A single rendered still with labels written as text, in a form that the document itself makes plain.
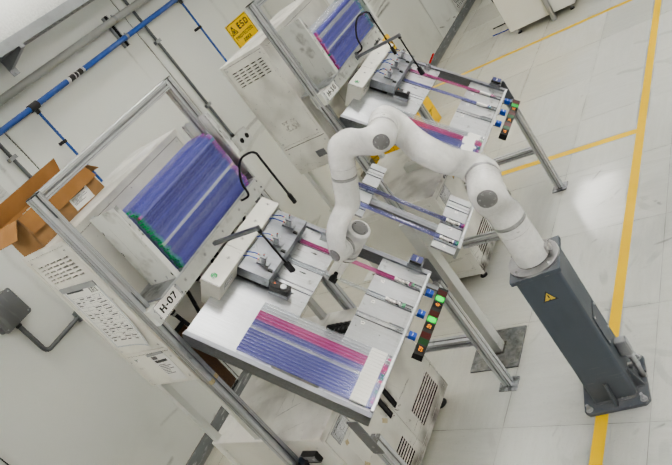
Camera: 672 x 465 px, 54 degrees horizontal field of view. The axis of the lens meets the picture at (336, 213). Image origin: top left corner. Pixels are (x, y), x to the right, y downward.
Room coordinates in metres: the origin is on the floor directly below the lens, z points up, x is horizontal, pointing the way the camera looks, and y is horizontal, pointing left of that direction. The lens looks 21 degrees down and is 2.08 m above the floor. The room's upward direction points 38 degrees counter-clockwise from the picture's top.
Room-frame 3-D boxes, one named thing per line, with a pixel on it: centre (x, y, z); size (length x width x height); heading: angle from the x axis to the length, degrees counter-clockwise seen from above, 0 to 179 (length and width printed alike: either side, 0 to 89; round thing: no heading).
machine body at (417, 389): (2.51, 0.55, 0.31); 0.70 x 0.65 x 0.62; 137
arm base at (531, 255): (1.99, -0.46, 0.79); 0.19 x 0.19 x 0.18
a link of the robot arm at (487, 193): (1.96, -0.44, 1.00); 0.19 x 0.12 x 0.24; 157
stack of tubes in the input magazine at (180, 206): (2.47, 0.42, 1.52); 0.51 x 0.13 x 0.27; 137
